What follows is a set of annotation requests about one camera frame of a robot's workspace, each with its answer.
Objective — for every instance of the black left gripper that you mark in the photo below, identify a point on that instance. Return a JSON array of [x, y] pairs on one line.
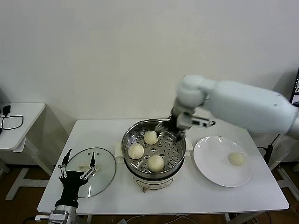
[[71, 184]]

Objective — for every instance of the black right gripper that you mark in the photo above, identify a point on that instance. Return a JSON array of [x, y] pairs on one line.
[[173, 122]]

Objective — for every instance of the white steamed baozi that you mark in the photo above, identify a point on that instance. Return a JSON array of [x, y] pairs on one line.
[[155, 163], [236, 159], [136, 151], [151, 137]]

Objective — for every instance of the round glass pot lid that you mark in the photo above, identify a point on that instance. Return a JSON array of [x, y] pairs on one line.
[[105, 163]]

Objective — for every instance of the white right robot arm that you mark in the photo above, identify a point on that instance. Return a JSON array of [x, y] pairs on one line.
[[233, 102]]

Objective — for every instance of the stainless steel steamer basket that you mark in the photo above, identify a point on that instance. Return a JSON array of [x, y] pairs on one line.
[[172, 158]]

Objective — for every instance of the steel steamer pot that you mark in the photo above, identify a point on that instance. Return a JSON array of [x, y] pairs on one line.
[[151, 183]]

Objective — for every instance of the large white plate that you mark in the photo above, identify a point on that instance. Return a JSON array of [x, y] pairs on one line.
[[210, 168]]

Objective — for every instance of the white side table with adapter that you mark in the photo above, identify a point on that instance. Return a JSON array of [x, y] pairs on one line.
[[23, 121]]

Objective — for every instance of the black power adapter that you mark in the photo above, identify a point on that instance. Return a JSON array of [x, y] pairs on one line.
[[6, 110]]

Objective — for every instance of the black power strip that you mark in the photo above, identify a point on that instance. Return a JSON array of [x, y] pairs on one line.
[[269, 150]]

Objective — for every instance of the white side table with laptop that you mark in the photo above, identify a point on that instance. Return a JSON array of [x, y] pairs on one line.
[[288, 182]]

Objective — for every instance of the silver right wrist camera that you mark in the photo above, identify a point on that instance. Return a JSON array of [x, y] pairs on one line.
[[185, 121]]

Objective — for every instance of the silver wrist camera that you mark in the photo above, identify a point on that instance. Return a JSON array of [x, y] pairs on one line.
[[185, 121], [43, 218]]

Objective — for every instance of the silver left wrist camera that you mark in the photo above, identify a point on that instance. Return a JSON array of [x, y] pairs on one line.
[[43, 218]]

